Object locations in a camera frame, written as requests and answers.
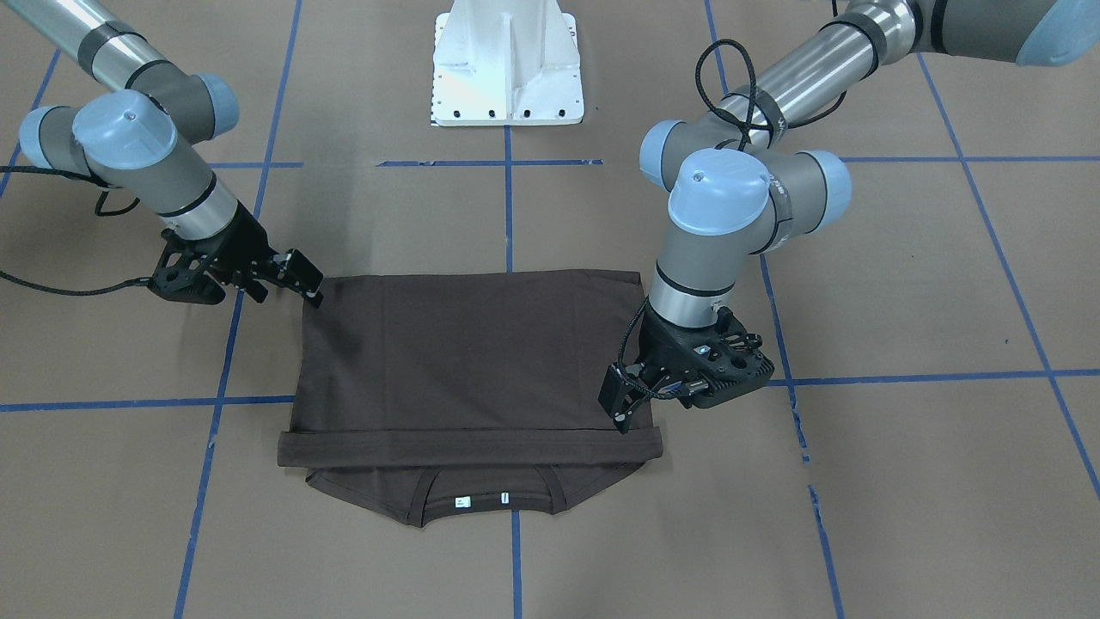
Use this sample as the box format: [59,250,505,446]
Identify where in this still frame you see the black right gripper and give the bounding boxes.
[204,205,325,307]

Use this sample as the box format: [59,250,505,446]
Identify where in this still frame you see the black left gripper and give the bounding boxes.
[598,305,702,434]

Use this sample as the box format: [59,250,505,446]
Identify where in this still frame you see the dark brown t-shirt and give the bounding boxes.
[278,269,663,528]

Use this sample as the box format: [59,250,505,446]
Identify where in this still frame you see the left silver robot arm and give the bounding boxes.
[598,1,1097,432]

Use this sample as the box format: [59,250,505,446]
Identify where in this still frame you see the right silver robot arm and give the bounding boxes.
[9,1,323,306]

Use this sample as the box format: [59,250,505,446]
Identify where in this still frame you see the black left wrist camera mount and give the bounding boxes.
[681,307,776,408]

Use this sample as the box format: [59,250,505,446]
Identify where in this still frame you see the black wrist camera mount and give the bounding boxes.
[681,307,776,408]
[149,228,226,305]

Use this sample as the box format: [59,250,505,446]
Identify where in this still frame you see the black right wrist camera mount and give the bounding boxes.
[149,228,226,305]

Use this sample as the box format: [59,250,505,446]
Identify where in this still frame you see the white pedestal column base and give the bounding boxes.
[430,1,585,128]

